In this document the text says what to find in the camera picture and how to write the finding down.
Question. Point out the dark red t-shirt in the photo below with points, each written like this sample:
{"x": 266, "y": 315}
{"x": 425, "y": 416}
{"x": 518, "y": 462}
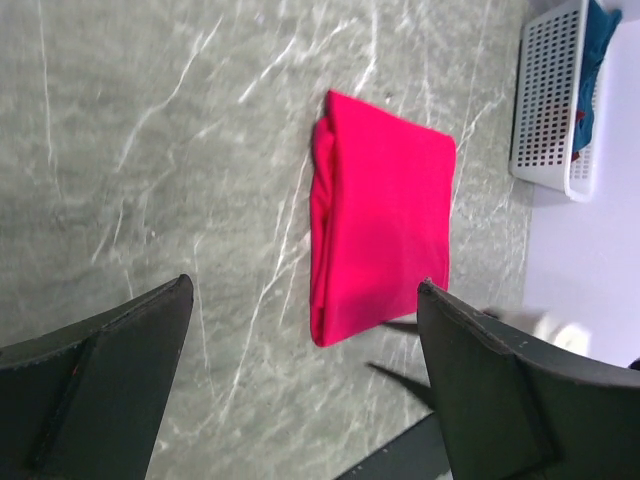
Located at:
{"x": 578, "y": 138}

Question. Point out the blue t-shirt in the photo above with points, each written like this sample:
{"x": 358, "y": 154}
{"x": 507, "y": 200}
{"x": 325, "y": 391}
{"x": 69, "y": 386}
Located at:
{"x": 600, "y": 28}

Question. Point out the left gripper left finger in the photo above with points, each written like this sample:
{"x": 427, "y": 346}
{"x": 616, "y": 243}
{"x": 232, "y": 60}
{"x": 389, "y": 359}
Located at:
{"x": 86, "y": 401}

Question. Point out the white plastic basket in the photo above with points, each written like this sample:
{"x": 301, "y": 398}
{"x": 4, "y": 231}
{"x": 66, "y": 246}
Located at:
{"x": 545, "y": 114}

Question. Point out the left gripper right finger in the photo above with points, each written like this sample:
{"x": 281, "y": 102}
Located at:
{"x": 512, "y": 406}

